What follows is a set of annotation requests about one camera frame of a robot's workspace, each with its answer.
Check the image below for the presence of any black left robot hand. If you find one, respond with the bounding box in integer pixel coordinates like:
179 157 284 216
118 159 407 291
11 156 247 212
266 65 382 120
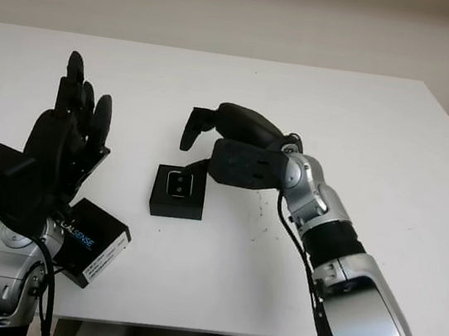
15 45 124 225

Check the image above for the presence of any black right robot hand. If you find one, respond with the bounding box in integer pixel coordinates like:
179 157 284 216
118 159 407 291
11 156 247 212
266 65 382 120
175 96 300 185

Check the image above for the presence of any small silver black camera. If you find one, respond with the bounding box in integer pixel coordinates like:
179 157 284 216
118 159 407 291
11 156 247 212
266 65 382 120
164 170 196 200

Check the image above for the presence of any black box base with insert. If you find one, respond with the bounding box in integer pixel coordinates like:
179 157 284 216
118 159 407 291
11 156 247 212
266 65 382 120
145 161 210 223

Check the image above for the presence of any black RealSense box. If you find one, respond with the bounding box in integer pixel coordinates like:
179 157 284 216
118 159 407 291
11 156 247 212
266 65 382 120
46 194 137 295

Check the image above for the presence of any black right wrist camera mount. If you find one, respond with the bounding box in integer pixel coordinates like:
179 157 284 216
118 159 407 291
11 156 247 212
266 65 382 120
206 136 295 195

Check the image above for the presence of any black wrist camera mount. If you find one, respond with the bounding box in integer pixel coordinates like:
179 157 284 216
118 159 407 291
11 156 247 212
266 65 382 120
0 143 60 236
206 136 295 195

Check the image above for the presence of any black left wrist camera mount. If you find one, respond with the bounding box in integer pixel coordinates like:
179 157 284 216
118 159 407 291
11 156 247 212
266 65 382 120
0 143 60 236

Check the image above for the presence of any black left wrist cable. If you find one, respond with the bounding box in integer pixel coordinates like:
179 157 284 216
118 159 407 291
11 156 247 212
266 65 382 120
18 235 67 336

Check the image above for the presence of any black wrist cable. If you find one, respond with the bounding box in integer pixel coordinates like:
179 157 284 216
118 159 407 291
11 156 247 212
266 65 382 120
18 235 67 336
257 191 366 336

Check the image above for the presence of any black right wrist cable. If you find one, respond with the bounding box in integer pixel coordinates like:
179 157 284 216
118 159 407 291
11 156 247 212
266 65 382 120
257 191 366 336

